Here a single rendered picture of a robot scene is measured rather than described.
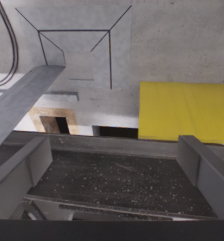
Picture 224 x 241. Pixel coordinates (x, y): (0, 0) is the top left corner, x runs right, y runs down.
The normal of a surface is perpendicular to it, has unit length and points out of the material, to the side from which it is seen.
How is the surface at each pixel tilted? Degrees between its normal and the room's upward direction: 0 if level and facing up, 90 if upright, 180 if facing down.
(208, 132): 90
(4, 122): 90
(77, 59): 0
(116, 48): 10
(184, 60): 0
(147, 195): 90
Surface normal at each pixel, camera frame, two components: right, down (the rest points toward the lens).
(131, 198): -0.04, -0.77
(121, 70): 0.04, 0.65
